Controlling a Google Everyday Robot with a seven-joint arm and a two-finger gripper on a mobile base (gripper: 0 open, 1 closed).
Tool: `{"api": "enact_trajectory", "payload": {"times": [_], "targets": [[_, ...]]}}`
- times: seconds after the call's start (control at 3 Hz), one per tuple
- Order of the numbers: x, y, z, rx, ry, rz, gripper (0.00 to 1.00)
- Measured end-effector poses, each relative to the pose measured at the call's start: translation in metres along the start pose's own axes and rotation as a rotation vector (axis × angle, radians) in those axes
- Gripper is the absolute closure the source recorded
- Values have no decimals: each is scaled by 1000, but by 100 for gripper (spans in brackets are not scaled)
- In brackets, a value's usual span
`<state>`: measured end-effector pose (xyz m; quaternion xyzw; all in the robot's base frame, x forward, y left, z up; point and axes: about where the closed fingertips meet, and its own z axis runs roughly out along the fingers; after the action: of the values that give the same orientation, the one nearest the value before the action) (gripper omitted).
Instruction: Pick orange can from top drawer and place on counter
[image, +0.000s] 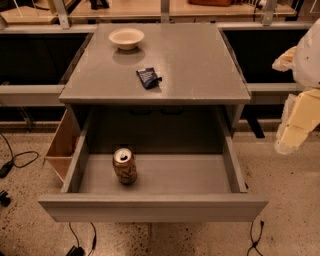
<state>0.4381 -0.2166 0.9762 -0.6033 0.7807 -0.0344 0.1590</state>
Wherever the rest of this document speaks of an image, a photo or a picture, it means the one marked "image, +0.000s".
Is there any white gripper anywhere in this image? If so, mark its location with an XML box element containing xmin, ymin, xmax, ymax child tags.
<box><xmin>272</xmin><ymin>19</ymin><xmax>320</xmax><ymax>155</ymax></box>

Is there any orange soda can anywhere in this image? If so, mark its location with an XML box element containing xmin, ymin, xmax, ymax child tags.
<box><xmin>113</xmin><ymin>148</ymin><xmax>137</xmax><ymax>185</ymax></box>

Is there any grey cabinet with counter top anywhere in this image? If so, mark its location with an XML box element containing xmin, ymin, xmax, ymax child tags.
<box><xmin>59</xmin><ymin>23</ymin><xmax>250</xmax><ymax>146</ymax></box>

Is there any open grey top drawer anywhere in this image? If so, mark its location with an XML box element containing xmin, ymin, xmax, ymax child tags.
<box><xmin>37</xmin><ymin>105</ymin><xmax>269</xmax><ymax>223</ymax></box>

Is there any dark blue snack packet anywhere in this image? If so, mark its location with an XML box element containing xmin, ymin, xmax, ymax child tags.
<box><xmin>136</xmin><ymin>67</ymin><xmax>162</xmax><ymax>89</ymax></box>

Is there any white bowl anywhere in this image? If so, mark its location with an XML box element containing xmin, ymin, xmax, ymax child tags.
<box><xmin>109</xmin><ymin>28</ymin><xmax>145</xmax><ymax>50</ymax></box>

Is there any wooden table in background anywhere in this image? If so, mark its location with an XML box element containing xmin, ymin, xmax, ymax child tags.
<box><xmin>0</xmin><ymin>0</ymin><xmax>298</xmax><ymax>25</ymax></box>

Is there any black cable right floor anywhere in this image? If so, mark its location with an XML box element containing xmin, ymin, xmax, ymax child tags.
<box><xmin>246</xmin><ymin>219</ymin><xmax>265</xmax><ymax>256</ymax></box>

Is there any black cable floor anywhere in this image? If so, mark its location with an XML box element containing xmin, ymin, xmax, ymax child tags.
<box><xmin>246</xmin><ymin>219</ymin><xmax>265</xmax><ymax>256</ymax></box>
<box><xmin>0</xmin><ymin>132</ymin><xmax>40</xmax><ymax>179</ymax></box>

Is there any black cable under drawer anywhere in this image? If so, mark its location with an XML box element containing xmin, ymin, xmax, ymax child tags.
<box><xmin>65</xmin><ymin>222</ymin><xmax>98</xmax><ymax>256</ymax></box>

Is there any black cable left floor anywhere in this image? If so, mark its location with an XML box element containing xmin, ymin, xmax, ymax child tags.
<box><xmin>0</xmin><ymin>132</ymin><xmax>40</xmax><ymax>179</ymax></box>

